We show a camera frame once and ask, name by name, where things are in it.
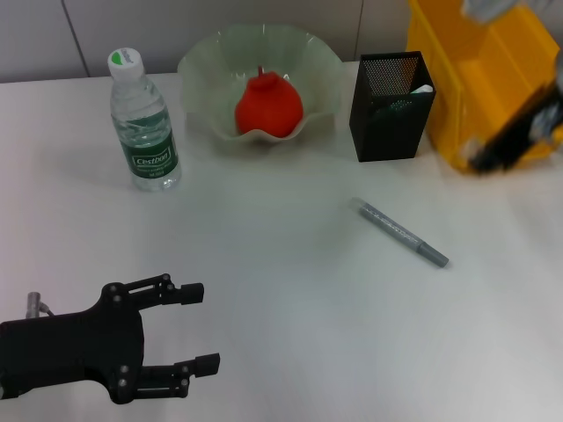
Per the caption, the orange knitted toy fruit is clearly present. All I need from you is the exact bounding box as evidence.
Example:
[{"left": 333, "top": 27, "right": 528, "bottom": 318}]
[{"left": 234, "top": 64, "right": 304, "bottom": 138}]

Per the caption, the yellow plastic storage bin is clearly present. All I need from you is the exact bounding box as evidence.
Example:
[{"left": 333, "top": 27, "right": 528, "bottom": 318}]
[{"left": 405, "top": 0, "right": 563, "bottom": 173}]

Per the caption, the mint green utility knife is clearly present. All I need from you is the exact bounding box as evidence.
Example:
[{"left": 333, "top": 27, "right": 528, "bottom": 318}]
[{"left": 382, "top": 84, "right": 435, "bottom": 116}]

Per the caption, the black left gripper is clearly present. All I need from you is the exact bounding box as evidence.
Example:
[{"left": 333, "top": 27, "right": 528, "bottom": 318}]
[{"left": 0, "top": 273, "right": 221, "bottom": 405}]

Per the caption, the grey marker pen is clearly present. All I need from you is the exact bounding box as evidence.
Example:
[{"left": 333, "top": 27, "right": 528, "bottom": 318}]
[{"left": 349, "top": 197, "right": 450, "bottom": 268}]

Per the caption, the black mesh pen holder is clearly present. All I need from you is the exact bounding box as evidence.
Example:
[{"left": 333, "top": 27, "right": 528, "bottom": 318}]
[{"left": 349, "top": 51, "right": 437, "bottom": 163}]

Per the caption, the green frosted glass fruit bowl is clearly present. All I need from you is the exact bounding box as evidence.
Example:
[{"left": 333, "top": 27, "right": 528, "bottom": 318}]
[{"left": 177, "top": 24, "right": 344, "bottom": 144}]

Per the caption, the clear water bottle green label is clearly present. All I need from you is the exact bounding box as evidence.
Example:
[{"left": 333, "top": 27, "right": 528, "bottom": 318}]
[{"left": 107, "top": 46, "right": 183, "bottom": 193}]

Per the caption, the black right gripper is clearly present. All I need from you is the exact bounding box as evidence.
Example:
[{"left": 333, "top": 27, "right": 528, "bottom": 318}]
[{"left": 469, "top": 81, "right": 563, "bottom": 176}]

